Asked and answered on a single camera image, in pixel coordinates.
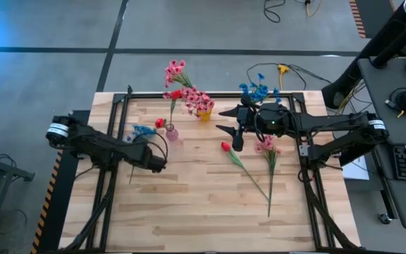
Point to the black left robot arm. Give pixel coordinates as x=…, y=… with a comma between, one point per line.
x=93, y=144

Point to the grey side desk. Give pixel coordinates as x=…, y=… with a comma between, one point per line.
x=379, y=88

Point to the yellow glass vase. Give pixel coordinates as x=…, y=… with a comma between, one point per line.
x=204, y=116

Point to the black aluminium table frame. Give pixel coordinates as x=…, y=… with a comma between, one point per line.
x=206, y=95

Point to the pink glass vase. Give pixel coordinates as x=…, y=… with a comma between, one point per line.
x=171, y=135

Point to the black caster wheel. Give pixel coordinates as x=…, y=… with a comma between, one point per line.
x=385, y=218

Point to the white paper sheet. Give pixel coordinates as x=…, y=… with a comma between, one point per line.
x=356, y=173

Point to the black hazard-striped floor plate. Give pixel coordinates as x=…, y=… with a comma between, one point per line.
x=60, y=183
x=372, y=17

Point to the black tower stand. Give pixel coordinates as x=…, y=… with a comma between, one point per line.
x=382, y=39

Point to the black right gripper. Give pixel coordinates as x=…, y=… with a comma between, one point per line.
x=249, y=120

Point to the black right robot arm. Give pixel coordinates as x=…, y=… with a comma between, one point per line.
x=330, y=121

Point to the blue artificial flower bunch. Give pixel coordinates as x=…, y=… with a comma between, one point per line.
x=144, y=131
x=257, y=92

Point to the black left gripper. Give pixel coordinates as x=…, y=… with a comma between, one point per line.
x=153, y=162

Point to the yellow power plug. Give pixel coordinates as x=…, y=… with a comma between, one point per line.
x=283, y=68

